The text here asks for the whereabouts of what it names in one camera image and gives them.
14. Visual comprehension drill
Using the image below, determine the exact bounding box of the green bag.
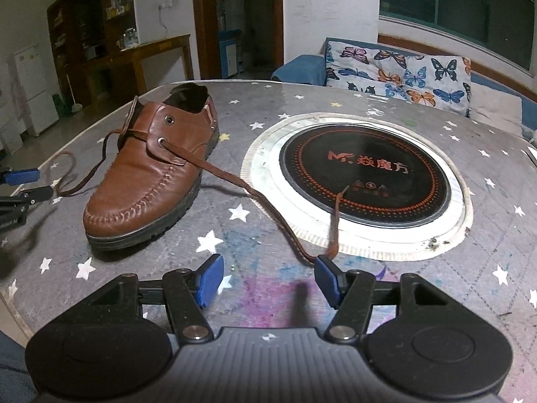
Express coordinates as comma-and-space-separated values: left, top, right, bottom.
51, 93, 70, 120

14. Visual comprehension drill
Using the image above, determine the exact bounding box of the brown leather shoe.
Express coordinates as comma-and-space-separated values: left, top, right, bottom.
83, 84, 221, 253

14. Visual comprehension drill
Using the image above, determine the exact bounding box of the white broom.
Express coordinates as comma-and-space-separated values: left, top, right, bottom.
65, 73, 84, 113

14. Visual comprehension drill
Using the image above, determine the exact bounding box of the wooden shelf unit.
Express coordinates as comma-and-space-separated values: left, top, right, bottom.
47, 0, 135, 105

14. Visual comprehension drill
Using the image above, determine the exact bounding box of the grey star-print table cover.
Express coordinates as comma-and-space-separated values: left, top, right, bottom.
0, 80, 537, 403

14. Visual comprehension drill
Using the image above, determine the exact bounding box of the person's dark clothing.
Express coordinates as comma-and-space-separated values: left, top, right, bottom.
0, 329, 38, 403

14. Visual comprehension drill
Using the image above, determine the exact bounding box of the green-framed window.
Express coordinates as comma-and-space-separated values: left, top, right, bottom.
379, 0, 537, 72

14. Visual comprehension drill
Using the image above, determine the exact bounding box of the brown shoelace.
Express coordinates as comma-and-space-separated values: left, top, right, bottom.
49, 96, 351, 265

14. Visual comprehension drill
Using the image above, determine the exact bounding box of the butterfly print pillow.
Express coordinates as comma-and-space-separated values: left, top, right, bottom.
325, 40, 473, 118

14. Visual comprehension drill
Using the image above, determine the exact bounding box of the beige pillow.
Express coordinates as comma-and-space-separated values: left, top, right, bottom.
468, 82, 525, 137

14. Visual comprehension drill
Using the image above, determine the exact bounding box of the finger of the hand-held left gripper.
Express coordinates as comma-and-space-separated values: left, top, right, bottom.
0, 185, 54, 231
0, 167, 41, 185

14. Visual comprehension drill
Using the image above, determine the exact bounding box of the wooden side table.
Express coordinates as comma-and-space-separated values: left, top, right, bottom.
86, 34, 194, 93

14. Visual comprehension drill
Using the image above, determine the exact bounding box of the blue white cabinet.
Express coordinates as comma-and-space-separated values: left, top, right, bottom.
217, 29, 243, 80

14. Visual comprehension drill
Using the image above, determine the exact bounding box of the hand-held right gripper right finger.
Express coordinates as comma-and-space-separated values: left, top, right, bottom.
314, 255, 451, 343

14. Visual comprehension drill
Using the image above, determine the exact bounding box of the blue sofa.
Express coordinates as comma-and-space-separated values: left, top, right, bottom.
272, 37, 537, 143

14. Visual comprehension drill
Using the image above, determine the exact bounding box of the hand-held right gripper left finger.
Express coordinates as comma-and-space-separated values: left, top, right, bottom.
90, 254, 225, 343

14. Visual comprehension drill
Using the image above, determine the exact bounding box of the white refrigerator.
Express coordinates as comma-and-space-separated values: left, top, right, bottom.
9, 42, 59, 137

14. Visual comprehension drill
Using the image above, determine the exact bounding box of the round black induction cooktop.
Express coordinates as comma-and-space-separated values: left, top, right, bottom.
242, 113, 475, 257

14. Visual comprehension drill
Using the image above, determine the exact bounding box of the wooden door frame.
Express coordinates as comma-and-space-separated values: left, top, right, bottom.
191, 0, 284, 81

